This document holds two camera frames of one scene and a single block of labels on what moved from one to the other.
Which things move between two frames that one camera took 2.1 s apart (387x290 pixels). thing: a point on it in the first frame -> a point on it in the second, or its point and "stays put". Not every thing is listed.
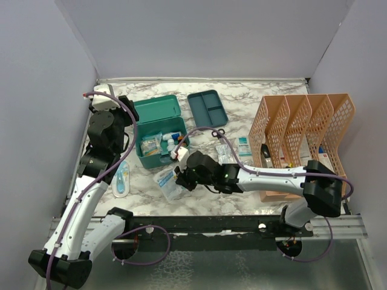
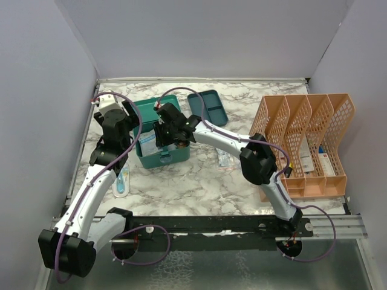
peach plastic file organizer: [289, 131] stays put
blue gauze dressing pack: [167, 180] -> [148, 143]
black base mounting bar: [211, 233] stays put
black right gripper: [182, 177] -> [161, 140]
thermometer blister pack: [121, 180] stays put
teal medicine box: [160, 130] stays put
